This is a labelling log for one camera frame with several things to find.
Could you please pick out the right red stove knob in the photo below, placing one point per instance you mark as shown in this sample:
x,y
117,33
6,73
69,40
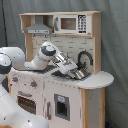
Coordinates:
x,y
33,84

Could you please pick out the toy microwave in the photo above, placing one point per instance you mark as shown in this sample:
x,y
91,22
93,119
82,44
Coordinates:
x,y
70,23

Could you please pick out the toy fridge door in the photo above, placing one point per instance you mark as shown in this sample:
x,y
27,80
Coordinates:
x,y
63,105

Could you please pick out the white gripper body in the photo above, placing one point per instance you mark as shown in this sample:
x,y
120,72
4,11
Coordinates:
x,y
65,64

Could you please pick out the wooden toy kitchen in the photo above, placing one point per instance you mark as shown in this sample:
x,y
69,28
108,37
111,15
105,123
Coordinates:
x,y
92,89

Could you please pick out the black stovetop red burners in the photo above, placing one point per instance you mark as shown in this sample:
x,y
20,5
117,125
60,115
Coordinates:
x,y
47,69

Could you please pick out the black toy faucet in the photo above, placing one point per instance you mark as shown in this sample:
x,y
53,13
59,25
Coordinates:
x,y
82,62

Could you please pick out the red stove knob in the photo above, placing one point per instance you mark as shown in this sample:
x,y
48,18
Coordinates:
x,y
14,79
33,84

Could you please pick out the toy oven door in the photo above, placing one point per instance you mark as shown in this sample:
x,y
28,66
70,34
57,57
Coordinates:
x,y
29,100

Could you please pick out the left red stove knob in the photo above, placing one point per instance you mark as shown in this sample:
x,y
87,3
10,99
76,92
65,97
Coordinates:
x,y
14,79

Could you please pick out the grey range hood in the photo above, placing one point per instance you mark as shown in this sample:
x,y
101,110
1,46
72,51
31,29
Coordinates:
x,y
39,27

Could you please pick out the grey toy sink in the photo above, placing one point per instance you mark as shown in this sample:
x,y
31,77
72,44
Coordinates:
x,y
65,76

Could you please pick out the small metal pot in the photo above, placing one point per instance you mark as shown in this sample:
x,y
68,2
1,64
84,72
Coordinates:
x,y
81,73

